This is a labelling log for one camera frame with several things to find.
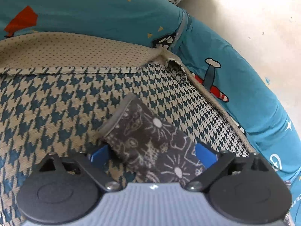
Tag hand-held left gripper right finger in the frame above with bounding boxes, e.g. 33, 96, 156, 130
187, 143, 271, 192

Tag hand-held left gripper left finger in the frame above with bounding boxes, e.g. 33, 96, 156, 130
39, 144, 121, 192

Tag grey patterned fleece garment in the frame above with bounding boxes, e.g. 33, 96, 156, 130
97, 92, 206, 184

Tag blue houndstooth bed mat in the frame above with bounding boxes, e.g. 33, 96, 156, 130
0, 32, 253, 226

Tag blue printed bed bumper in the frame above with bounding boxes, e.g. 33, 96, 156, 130
0, 0, 301, 226

